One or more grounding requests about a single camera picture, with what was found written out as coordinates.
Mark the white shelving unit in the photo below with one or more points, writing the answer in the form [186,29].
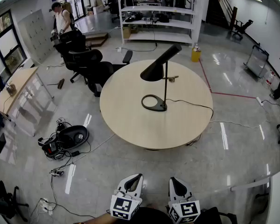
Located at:
[158,10]

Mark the brown object on side table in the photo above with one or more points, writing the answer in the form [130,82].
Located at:
[11,88]

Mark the grey locker cabinet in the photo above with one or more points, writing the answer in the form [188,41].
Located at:
[36,34]

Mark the black desk lamp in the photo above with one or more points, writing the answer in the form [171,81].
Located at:
[154,72]

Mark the yellow waste bin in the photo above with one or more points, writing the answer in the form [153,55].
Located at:
[196,56]

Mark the floor broom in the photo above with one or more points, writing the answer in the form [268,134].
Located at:
[60,83]

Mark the black mesh office chair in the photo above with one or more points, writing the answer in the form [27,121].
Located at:
[84,58]

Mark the wooden rectangular side table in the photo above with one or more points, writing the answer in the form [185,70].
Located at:
[18,87]

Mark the black office chair with armrest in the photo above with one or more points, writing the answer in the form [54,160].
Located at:
[102,72]

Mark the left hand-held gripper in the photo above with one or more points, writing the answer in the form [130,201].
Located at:
[124,206]

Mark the clear water bottle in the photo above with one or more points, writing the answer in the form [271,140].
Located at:
[270,79]

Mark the wooden step platform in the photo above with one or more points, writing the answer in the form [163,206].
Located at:
[98,38]

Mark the person's black shirt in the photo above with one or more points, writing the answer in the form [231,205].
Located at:
[151,216]

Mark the black oval equipment case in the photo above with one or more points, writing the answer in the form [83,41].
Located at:
[73,136]

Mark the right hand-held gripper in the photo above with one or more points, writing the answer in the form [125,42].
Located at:
[185,210]

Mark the brass metal clip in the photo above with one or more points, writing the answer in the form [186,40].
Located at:
[171,79]

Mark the black reclined office chair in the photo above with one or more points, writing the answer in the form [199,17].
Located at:
[241,28]

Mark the white power strip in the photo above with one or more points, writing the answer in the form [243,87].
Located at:
[46,206]
[119,49]
[259,101]

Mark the dark staircase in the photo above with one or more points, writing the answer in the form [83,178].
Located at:
[218,8]

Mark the person's left forearm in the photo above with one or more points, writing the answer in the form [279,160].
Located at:
[95,219]

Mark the pile of black electronic gear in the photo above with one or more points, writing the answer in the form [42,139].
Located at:
[50,147]

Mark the cardboard box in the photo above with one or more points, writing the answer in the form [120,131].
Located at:
[126,32]

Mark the metal trolley cart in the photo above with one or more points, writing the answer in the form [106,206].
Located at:
[256,62]

